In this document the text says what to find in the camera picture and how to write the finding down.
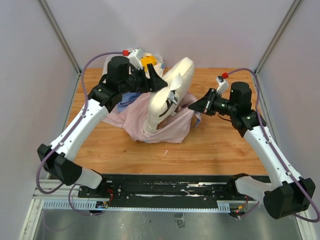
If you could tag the cream white pillow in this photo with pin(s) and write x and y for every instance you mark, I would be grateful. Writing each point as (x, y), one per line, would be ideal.
(164, 104)

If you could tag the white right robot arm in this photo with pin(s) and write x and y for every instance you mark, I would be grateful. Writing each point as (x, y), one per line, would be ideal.
(287, 193)

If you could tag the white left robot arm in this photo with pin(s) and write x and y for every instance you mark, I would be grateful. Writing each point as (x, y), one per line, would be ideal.
(57, 158)

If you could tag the aluminium frame post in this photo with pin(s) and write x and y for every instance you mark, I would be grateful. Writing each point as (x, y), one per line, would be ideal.
(43, 4)
(278, 34)

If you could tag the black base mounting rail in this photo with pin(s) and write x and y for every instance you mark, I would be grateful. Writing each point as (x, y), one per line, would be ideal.
(164, 191)

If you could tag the yellow orange cloth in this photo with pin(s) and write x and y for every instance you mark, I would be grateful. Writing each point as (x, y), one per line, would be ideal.
(148, 59)

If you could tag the cream floral printed cloth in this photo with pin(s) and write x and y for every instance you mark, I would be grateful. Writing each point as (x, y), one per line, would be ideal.
(135, 55)

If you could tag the left aluminium frame post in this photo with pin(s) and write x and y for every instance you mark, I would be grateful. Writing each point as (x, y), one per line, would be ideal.
(43, 4)

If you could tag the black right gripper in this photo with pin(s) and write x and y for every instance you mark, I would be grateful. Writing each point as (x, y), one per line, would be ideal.
(205, 104)

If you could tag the right aluminium frame post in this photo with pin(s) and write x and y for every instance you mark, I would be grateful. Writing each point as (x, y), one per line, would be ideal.
(278, 34)

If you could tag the pink blue printed pillowcase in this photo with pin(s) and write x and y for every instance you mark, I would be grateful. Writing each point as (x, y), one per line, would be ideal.
(133, 119)

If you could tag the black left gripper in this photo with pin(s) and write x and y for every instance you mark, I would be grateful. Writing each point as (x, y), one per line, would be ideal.
(155, 82)

